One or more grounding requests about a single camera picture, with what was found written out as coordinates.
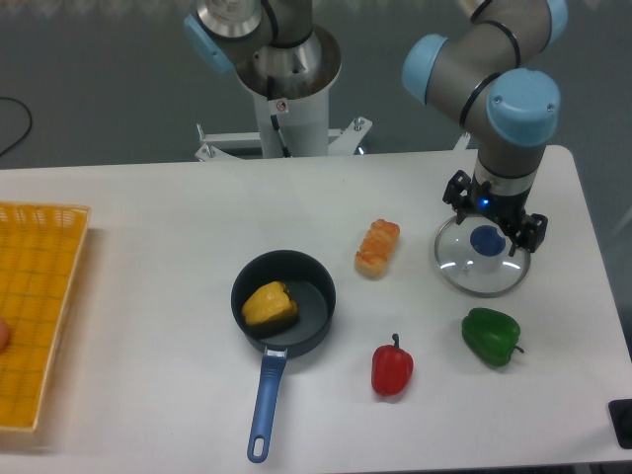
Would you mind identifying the black device at table edge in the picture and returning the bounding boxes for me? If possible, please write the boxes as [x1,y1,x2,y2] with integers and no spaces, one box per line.
[607,399,632,449]

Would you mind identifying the dark pot blue handle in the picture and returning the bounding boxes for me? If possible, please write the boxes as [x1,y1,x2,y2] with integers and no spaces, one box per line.
[231,250,336,463]

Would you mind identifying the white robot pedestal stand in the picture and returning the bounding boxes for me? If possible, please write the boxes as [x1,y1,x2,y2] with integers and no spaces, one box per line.
[196,26,372,162]

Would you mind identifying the yellow bell pepper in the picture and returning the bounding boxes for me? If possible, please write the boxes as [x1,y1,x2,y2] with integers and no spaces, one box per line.
[241,280,298,328]

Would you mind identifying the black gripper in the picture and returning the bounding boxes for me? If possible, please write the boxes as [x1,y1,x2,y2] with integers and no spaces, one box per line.
[442,170,548,256]

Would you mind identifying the glass pot lid blue knob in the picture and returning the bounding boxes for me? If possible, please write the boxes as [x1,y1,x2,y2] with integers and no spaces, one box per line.
[434,214,532,298]

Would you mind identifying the yellow woven basket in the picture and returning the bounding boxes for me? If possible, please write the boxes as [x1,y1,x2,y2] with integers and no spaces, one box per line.
[1,201,91,433]

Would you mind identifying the red bell pepper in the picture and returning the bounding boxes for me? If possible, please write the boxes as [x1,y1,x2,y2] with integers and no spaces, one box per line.
[371,333,414,397]

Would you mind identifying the black cable on floor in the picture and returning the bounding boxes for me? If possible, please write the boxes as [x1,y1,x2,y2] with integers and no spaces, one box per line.
[0,96,34,157]

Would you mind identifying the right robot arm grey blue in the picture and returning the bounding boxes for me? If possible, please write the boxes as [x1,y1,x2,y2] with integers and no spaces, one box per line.
[402,1,569,231]

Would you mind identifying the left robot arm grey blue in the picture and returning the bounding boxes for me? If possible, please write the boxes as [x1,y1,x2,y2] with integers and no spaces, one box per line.
[184,1,568,252]

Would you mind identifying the orange shrimp sushi toy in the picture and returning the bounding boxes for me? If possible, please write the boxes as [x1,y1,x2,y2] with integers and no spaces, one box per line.
[355,219,400,278]

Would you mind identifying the green bell pepper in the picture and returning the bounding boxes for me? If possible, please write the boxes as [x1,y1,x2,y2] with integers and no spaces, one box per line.
[461,307,524,367]

